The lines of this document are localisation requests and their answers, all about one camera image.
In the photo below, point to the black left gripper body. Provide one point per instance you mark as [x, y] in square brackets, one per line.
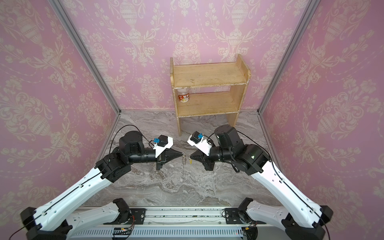
[160, 160]

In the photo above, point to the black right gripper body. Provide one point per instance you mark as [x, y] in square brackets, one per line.
[207, 160]

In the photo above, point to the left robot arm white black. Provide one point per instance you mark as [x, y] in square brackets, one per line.
[56, 220]

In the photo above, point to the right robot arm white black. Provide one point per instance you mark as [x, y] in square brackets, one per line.
[299, 217]

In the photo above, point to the small jar red label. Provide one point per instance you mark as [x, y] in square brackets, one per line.
[183, 95]

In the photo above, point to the wooden two-tier shelf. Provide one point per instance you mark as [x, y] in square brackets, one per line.
[235, 75]

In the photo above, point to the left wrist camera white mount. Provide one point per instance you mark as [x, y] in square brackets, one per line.
[161, 144]

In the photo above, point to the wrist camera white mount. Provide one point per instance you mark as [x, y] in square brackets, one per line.
[201, 142]
[161, 144]

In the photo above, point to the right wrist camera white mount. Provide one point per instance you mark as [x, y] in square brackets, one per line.
[201, 142]

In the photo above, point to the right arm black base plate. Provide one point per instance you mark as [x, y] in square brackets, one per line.
[234, 216]

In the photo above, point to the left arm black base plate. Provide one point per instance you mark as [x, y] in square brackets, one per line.
[134, 216]

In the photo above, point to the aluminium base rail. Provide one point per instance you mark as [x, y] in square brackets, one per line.
[162, 223]

